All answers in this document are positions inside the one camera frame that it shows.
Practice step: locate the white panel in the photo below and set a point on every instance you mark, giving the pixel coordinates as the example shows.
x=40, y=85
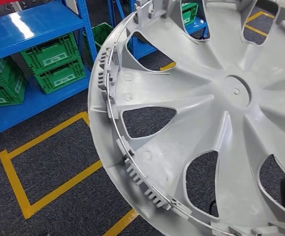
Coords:
x=71, y=6

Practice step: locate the grey plastic wheel cover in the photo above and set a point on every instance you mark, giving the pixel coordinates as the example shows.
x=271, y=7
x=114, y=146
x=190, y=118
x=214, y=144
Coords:
x=206, y=130

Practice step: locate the green plastic crate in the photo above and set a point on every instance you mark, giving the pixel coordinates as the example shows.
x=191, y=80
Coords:
x=0, y=102
x=189, y=13
x=49, y=55
x=61, y=79
x=99, y=35
x=12, y=76

